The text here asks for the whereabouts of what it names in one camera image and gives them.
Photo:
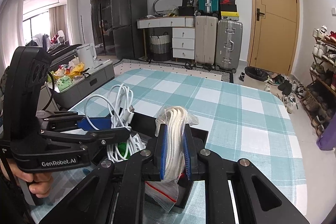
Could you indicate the black cardboard box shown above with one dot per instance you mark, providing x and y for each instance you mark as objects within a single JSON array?
[{"x": 145, "y": 127}]

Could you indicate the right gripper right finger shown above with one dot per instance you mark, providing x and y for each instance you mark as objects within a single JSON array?
[{"x": 235, "y": 191}]

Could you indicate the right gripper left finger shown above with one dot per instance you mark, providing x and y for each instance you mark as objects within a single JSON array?
[{"x": 112, "y": 192}]

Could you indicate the grey white laundry basket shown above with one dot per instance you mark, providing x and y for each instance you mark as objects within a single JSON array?
[{"x": 160, "y": 47}]

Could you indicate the yellow wooden door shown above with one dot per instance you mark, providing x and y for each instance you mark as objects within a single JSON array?
[{"x": 274, "y": 35}]

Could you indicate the bag of thin white cord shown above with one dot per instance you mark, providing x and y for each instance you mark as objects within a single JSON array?
[{"x": 171, "y": 122}]

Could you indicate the oval vanity mirror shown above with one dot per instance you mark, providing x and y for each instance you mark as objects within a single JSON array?
[{"x": 163, "y": 7}]

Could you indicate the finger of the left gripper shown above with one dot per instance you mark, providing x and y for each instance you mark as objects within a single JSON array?
[
  {"x": 98, "y": 138},
  {"x": 92, "y": 122}
]

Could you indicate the teal checkered tablecloth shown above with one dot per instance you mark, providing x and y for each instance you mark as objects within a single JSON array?
[{"x": 241, "y": 122}]

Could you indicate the grey low cabinet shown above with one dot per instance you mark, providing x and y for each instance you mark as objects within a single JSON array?
[{"x": 94, "y": 79}]

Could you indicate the dark glass wardrobe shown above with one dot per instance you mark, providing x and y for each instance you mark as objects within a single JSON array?
[{"x": 101, "y": 8}]

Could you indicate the silver aluminium suitcase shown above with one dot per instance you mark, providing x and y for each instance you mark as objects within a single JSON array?
[{"x": 229, "y": 42}]

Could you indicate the yellow plastic bag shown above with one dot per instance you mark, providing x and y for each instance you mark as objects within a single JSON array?
[{"x": 75, "y": 71}]

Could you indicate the stack of shoe boxes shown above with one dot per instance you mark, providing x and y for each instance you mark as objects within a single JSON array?
[{"x": 229, "y": 10}]

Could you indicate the black trash bin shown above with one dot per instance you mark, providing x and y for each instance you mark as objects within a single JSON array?
[{"x": 256, "y": 73}]

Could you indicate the wooden shoe rack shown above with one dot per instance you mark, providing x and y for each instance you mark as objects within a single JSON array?
[{"x": 319, "y": 102}]

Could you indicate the white electric kettle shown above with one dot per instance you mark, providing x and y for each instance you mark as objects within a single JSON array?
[{"x": 87, "y": 55}]

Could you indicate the black bag on desk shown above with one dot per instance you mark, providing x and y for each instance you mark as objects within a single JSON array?
[{"x": 186, "y": 8}]

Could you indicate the beige suitcase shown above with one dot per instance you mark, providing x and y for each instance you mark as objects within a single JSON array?
[{"x": 205, "y": 39}]

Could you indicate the person's left hand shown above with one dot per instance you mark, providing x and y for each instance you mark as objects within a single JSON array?
[{"x": 40, "y": 184}]

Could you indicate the green white medicine sachet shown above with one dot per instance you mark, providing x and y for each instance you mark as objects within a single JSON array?
[{"x": 131, "y": 146}]

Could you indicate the dark grey refrigerator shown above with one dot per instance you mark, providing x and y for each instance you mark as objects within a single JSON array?
[{"x": 128, "y": 39}]

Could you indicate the purple bag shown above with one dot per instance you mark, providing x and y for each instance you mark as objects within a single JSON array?
[{"x": 327, "y": 141}]

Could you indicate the white drawer desk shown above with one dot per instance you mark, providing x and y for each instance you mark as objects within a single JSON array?
[{"x": 181, "y": 30}]

